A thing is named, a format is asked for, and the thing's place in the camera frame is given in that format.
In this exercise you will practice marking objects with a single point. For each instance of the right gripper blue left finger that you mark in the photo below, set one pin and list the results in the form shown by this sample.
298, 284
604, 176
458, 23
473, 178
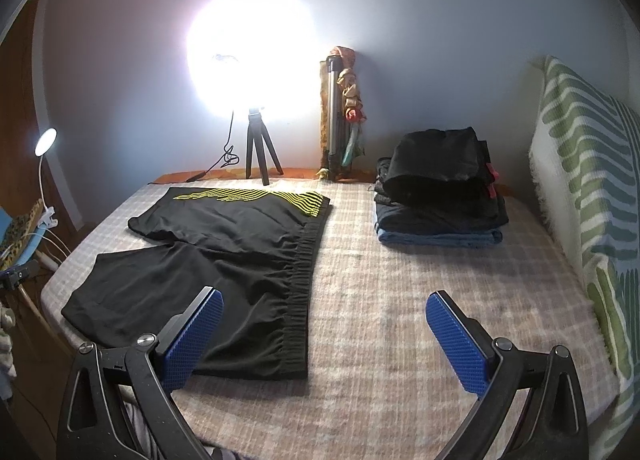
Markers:
93, 421

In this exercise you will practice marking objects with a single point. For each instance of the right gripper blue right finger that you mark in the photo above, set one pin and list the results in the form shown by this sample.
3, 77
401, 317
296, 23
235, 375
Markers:
552, 423

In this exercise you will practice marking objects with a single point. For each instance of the black sport shorts yellow print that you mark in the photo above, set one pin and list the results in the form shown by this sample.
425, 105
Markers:
257, 248

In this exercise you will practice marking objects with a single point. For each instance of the plaid beige bed blanket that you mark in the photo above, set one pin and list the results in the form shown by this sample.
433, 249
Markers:
379, 385

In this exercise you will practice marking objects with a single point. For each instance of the blue folded garment bottom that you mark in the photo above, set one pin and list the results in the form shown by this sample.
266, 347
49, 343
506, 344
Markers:
470, 239

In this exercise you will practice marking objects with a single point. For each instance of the blue chair with leopard cloth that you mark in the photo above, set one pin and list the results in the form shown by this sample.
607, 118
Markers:
21, 258

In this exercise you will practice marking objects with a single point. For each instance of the dark folded clothes stack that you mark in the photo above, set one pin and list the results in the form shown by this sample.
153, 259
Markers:
437, 216

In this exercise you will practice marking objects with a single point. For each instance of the green white patterned pillow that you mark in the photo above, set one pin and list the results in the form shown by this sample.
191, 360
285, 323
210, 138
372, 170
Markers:
584, 160

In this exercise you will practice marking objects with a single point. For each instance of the black folded garment top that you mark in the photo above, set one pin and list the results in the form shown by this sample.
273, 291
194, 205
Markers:
436, 165

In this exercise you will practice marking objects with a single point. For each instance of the small black tripod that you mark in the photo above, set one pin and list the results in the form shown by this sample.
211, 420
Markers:
259, 143

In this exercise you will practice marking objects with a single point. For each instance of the bright ring light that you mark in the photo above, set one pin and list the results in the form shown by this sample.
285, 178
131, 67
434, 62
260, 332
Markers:
264, 55

